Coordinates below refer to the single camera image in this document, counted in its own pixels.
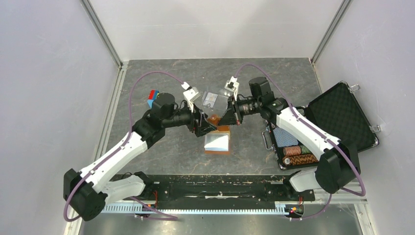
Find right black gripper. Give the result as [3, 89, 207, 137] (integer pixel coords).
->
[218, 94, 262, 125]

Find clear plastic card sleeve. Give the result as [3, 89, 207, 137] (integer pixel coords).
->
[201, 89, 233, 118]

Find brown leather card holder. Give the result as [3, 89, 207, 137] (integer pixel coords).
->
[204, 114, 231, 155]

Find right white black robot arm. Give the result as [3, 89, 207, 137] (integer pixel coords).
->
[218, 77, 366, 200]

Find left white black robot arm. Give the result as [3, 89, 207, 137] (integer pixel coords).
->
[64, 89, 215, 222]

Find blue patterned card deck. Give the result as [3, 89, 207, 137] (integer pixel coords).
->
[273, 127, 299, 147]

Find multicoloured block toy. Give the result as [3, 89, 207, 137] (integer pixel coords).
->
[147, 90, 160, 108]

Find orange brown poker chip roll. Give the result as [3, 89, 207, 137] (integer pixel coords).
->
[283, 145, 302, 156]

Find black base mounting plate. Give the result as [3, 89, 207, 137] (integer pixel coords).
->
[110, 175, 316, 210]

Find black poker chip case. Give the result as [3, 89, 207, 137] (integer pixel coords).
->
[262, 81, 380, 170]

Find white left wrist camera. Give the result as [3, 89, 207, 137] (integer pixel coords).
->
[181, 82, 201, 113]

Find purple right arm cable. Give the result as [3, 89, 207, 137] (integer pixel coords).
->
[234, 63, 367, 221]

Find white slotted cable duct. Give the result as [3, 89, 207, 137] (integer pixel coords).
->
[102, 202, 289, 215]

